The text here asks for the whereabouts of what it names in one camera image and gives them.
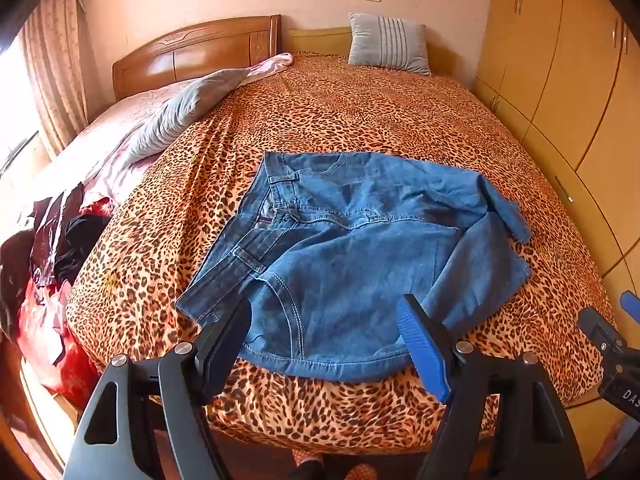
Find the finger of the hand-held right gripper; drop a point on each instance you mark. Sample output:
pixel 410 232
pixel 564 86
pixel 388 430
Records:
pixel 600 330
pixel 631 306

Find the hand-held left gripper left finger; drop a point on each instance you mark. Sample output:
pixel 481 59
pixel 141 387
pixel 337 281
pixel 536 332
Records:
pixel 225 355

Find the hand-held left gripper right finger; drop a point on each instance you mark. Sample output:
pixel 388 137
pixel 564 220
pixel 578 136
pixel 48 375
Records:
pixel 425 350

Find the blue denim pants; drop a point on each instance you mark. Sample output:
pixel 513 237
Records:
pixel 350 270

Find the red patterned slipper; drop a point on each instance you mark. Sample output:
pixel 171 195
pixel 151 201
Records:
pixel 305 462
pixel 365 472

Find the red cloth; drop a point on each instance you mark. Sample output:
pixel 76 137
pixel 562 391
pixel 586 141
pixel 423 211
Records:
pixel 45 330

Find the black garment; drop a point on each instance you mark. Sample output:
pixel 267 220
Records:
pixel 80 240

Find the dark maroon garment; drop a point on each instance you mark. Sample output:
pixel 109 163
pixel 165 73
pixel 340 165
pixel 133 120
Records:
pixel 50 225

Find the dark brown garment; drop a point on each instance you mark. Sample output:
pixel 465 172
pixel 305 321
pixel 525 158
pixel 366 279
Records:
pixel 15 280

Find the leopard print bed sheet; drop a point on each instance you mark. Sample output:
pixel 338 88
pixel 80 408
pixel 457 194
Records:
pixel 380 115

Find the plain grey pillow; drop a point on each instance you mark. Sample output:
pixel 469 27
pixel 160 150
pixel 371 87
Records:
pixel 185 110

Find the pink quilt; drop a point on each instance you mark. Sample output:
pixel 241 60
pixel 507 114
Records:
pixel 110 135

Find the yellow wooden wardrobe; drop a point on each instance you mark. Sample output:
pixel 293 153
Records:
pixel 565 60

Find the carved wooden headboard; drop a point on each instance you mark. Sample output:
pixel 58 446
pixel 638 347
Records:
pixel 200 50

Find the grey striped pillow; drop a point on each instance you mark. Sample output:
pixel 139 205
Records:
pixel 387 42

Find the light wood headboard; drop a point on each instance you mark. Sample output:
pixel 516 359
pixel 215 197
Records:
pixel 320 40

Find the beige patterned curtain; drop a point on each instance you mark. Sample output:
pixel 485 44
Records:
pixel 55 60

